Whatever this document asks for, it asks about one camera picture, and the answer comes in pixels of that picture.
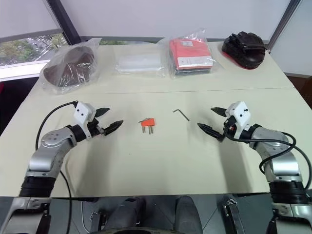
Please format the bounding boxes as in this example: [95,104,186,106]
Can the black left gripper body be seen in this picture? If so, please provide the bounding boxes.
[86,118,106,138]

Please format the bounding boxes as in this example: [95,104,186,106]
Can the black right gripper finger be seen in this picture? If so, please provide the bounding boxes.
[197,123,224,142]
[210,106,228,117]

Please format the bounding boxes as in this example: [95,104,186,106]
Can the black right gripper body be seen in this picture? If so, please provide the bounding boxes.
[220,116,238,142]

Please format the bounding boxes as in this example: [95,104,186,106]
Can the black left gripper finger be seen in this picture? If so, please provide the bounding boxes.
[95,107,111,118]
[103,119,124,136]

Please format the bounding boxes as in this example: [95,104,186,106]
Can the black hex key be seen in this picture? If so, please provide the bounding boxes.
[173,108,191,121]

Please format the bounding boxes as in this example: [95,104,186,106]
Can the red rectangular block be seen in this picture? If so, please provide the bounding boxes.
[139,118,157,128]

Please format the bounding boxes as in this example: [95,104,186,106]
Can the bagged brown rounded item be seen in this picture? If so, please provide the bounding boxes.
[39,37,102,95]

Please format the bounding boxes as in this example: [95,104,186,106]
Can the clear plastic bag stack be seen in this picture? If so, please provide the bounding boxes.
[114,52,162,79]

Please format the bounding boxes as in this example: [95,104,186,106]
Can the bagged red and black packs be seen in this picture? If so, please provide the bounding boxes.
[156,27,217,80]

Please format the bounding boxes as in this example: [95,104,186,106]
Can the black gloves pile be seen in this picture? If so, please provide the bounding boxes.
[221,31,267,71]

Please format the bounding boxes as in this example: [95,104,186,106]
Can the dark rounded shape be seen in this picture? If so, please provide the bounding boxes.
[103,196,147,234]
[174,195,203,234]

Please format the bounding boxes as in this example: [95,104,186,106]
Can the small metal clip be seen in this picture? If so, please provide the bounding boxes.
[89,210,101,223]

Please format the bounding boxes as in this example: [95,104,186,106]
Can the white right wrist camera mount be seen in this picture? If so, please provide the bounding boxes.
[225,100,252,141]

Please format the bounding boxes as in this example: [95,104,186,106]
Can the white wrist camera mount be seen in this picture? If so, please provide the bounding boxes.
[225,100,252,141]
[74,102,97,140]

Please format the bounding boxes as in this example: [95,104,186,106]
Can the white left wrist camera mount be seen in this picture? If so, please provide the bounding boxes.
[74,102,97,140]

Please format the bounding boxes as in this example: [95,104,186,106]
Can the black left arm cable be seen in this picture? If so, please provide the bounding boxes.
[35,100,79,234]

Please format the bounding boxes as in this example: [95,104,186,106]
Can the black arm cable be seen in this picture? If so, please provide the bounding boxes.
[35,100,79,234]
[228,133,312,192]

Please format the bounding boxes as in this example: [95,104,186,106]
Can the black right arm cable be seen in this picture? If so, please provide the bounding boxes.
[228,133,312,192]

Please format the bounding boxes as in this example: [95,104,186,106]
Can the dark window frame pillar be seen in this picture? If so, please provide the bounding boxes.
[45,0,81,46]

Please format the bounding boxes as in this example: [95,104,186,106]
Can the grey wall pillar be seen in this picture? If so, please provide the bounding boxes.
[266,0,303,51]

